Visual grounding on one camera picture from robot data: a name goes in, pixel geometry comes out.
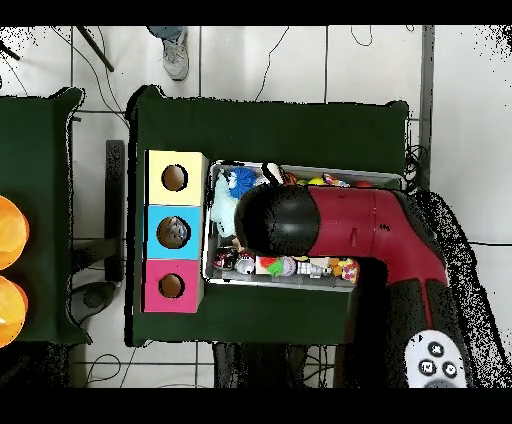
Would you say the wooden box with three holes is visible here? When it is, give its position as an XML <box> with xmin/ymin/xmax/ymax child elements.
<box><xmin>140</xmin><ymin>148</ymin><xmax>210</xmax><ymax>314</ymax></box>

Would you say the blue fuzzy toy with eyes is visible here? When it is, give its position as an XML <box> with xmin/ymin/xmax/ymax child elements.
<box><xmin>228</xmin><ymin>166</ymin><xmax>258</xmax><ymax>200</ymax></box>

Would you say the mint waffle cloth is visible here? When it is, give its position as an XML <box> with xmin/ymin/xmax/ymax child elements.
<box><xmin>209</xmin><ymin>171</ymin><xmax>241</xmax><ymax>238</ymax></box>

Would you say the crushed red black can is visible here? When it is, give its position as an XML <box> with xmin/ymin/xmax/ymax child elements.
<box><xmin>212</xmin><ymin>248</ymin><xmax>238</xmax><ymax>270</ymax></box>

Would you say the dark green table cloth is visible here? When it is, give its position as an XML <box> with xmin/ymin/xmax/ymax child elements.
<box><xmin>0</xmin><ymin>86</ymin><xmax>93</xmax><ymax>346</ymax></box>
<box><xmin>124</xmin><ymin>84</ymin><xmax>410</xmax><ymax>348</ymax></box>

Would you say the black upright panel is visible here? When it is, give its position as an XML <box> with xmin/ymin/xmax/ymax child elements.
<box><xmin>103</xmin><ymin>138</ymin><xmax>126</xmax><ymax>283</ymax></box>

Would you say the person's foot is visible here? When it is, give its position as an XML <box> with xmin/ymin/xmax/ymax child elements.
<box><xmin>161</xmin><ymin>31</ymin><xmax>190</xmax><ymax>82</ymax></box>

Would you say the grey round stand base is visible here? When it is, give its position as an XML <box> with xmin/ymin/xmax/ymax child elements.
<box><xmin>69</xmin><ymin>279</ymin><xmax>119</xmax><ymax>326</ymax></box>

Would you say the person's leg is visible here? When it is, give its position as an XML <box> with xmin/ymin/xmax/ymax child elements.
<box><xmin>146</xmin><ymin>25</ymin><xmax>189</xmax><ymax>41</ymax></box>

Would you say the black tripod leg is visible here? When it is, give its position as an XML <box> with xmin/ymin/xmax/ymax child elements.
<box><xmin>75</xmin><ymin>25</ymin><xmax>116</xmax><ymax>74</ymax></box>
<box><xmin>0</xmin><ymin>39</ymin><xmax>21</xmax><ymax>62</ymax></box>

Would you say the orange round object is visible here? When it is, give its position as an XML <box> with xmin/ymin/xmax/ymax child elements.
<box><xmin>0</xmin><ymin>274</ymin><xmax>30</xmax><ymax>349</ymax></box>
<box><xmin>0</xmin><ymin>194</ymin><xmax>31</xmax><ymax>271</ymax></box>

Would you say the silver wire mesh bin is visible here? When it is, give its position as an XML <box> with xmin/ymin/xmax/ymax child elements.
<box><xmin>201</xmin><ymin>158</ymin><xmax>406</xmax><ymax>293</ymax></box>

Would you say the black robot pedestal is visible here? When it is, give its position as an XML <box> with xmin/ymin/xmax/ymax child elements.
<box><xmin>211</xmin><ymin>341</ymin><xmax>349</xmax><ymax>389</ymax></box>

